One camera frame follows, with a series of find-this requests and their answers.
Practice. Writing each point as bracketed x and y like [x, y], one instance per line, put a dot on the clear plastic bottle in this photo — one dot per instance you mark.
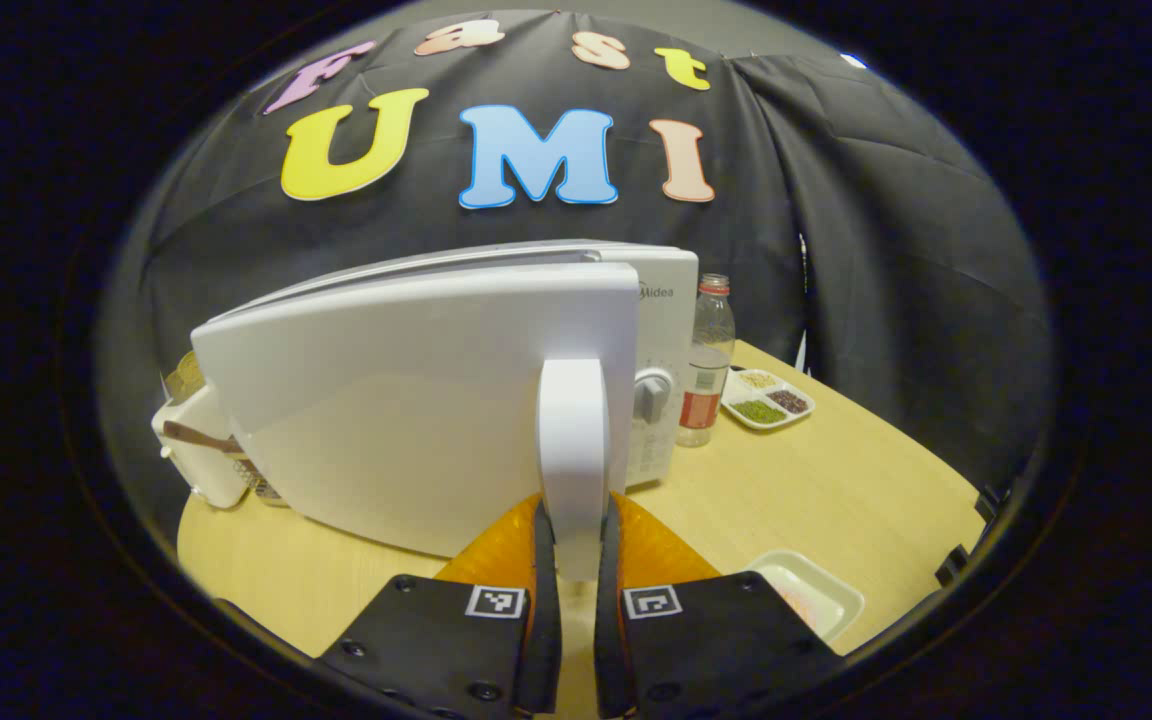
[706, 380]

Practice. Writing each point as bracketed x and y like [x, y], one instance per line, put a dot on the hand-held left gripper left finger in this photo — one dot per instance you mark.
[546, 640]

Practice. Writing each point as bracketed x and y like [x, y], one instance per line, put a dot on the white toaster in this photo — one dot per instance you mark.
[201, 455]

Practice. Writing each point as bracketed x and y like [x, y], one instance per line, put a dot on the black table clamp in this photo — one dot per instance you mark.
[951, 567]
[993, 500]

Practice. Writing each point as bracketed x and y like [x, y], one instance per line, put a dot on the white rectangular plate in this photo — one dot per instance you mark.
[821, 590]

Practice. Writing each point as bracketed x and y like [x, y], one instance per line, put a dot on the black backdrop cloth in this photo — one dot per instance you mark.
[886, 250]

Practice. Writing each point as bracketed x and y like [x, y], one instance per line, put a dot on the white compartment tray with grains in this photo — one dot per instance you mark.
[766, 400]

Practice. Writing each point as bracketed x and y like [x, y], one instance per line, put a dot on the white microwave oven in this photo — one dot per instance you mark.
[386, 400]

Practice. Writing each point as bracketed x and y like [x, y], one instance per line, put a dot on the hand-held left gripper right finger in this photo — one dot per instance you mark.
[608, 640]

